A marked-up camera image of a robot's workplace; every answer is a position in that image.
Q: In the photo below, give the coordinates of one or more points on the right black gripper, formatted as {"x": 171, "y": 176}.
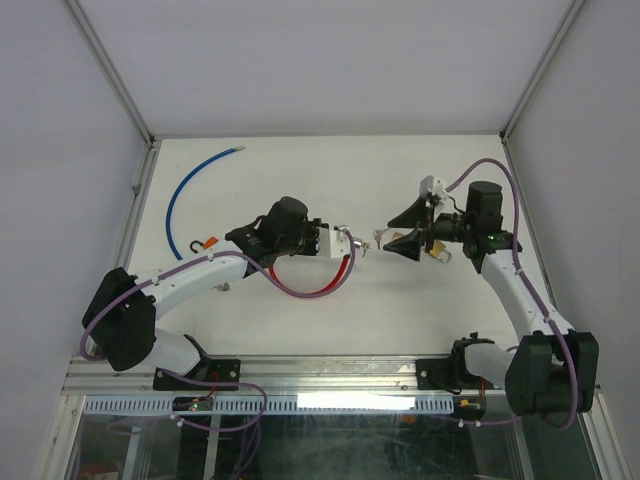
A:
{"x": 413, "y": 216}

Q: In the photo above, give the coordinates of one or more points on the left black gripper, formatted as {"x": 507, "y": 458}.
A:
{"x": 312, "y": 226}

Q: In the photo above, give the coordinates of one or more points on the small padlock keys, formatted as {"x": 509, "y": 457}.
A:
{"x": 378, "y": 235}

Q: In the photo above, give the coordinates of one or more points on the red cable lock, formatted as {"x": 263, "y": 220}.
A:
{"x": 310, "y": 275}

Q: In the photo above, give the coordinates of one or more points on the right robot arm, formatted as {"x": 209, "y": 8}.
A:
{"x": 553, "y": 368}

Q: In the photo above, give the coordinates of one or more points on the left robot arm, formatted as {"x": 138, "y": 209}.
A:
{"x": 121, "y": 318}

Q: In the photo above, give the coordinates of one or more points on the orange black padlock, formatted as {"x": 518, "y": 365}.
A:
{"x": 197, "y": 246}

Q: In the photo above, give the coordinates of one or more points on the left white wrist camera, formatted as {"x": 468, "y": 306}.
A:
{"x": 334, "y": 242}

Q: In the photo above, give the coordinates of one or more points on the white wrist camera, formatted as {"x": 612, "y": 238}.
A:
{"x": 334, "y": 242}
{"x": 433, "y": 190}

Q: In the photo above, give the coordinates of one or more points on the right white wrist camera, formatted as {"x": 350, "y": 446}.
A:
{"x": 433, "y": 190}

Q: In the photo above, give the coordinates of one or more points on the blue cable lock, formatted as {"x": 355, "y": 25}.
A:
{"x": 186, "y": 184}

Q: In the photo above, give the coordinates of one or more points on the aluminium mounting rail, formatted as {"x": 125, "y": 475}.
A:
{"x": 277, "y": 374}

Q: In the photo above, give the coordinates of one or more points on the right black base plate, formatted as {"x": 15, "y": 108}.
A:
{"x": 434, "y": 374}

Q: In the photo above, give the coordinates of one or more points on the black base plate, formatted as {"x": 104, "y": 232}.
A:
{"x": 434, "y": 374}
{"x": 224, "y": 372}

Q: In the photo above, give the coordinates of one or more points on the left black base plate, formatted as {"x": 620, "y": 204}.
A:
{"x": 224, "y": 372}

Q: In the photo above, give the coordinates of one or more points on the white slotted cable duct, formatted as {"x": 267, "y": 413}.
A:
{"x": 330, "y": 403}

